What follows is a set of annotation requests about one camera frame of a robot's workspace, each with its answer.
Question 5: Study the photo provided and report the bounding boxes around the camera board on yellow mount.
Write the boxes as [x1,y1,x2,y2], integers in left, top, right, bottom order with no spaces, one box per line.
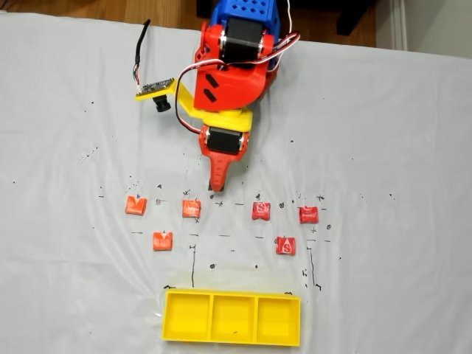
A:
[133,75,203,119]

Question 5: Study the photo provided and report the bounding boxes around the red white black servo wire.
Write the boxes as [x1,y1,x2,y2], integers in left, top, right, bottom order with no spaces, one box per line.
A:
[257,0,302,71]
[173,60,229,136]

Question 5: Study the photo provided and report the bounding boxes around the orange candy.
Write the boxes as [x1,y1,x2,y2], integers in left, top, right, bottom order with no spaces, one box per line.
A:
[125,196,148,215]
[152,231,174,252]
[181,200,202,218]

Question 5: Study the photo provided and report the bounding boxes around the black camera cable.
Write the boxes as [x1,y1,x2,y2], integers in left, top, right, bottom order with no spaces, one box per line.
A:
[131,18,152,93]

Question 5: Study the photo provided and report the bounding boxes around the yellow three-compartment box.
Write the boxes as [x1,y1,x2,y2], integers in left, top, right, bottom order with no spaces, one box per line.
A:
[161,288,302,347]

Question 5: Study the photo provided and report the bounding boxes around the red candy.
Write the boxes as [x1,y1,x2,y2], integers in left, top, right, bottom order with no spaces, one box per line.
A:
[299,206,319,224]
[275,236,297,255]
[251,201,271,221]

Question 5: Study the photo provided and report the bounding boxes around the white plastic table cover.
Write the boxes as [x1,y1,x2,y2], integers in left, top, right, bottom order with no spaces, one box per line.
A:
[0,10,472,354]

